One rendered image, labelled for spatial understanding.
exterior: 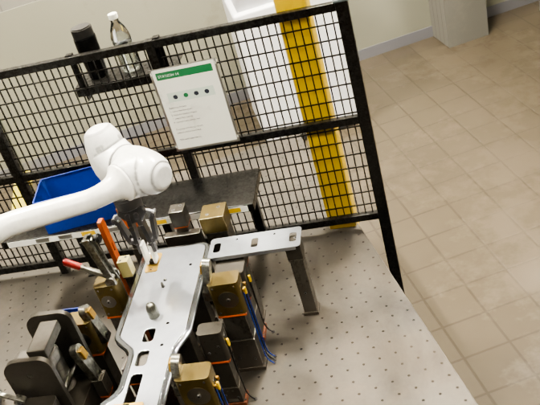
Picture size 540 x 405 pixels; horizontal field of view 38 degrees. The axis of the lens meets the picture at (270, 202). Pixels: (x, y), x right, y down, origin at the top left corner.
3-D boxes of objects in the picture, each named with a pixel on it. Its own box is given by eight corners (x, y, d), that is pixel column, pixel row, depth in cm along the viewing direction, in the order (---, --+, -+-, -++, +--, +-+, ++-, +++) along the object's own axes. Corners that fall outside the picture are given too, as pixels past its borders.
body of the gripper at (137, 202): (107, 204, 212) (118, 231, 217) (136, 198, 211) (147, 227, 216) (113, 189, 218) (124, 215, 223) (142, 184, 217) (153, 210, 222)
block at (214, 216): (251, 301, 264) (222, 215, 245) (229, 304, 266) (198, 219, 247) (254, 286, 271) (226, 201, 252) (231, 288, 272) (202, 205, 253)
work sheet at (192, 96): (239, 141, 265) (214, 57, 248) (177, 152, 269) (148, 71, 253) (240, 137, 267) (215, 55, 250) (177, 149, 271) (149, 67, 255)
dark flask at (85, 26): (107, 78, 263) (87, 28, 253) (86, 82, 264) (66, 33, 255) (112, 68, 269) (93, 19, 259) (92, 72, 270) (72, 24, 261)
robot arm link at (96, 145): (91, 182, 212) (118, 194, 203) (69, 133, 204) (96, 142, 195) (121, 162, 218) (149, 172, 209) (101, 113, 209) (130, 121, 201)
